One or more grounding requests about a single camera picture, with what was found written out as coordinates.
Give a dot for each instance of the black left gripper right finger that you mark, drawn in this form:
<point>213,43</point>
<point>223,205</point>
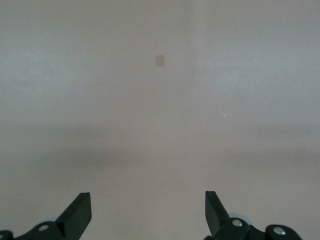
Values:
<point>217,220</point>

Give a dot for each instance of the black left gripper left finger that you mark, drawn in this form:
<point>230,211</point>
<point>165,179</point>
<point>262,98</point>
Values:
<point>75,220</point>

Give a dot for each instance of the small brown tape patch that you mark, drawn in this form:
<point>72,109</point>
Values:
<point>159,60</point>

